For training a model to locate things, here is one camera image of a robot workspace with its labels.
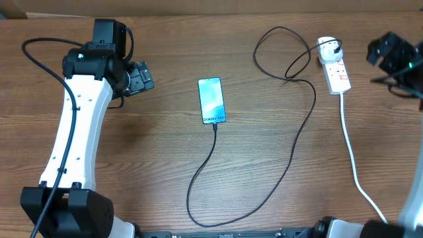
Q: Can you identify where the Samsung Galaxy smartphone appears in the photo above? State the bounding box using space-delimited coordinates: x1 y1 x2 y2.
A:
198 77 226 124

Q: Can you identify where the black USB charging cable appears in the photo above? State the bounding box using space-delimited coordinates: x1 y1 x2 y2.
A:
186 26 342 228

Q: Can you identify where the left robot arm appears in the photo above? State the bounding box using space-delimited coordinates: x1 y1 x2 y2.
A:
20 19 154 237

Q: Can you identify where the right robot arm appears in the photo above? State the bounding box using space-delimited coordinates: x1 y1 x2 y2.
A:
307 32 422 237

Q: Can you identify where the white charger plug adapter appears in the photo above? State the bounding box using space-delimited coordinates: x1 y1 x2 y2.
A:
317 36 343 65

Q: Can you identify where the white power strip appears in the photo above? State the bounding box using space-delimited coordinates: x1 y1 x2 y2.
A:
323 59 351 95

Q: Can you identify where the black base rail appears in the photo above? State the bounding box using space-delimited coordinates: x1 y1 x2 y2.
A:
137 227 313 238

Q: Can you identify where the white power strip cord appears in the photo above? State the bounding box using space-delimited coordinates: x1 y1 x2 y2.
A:
338 93 389 225

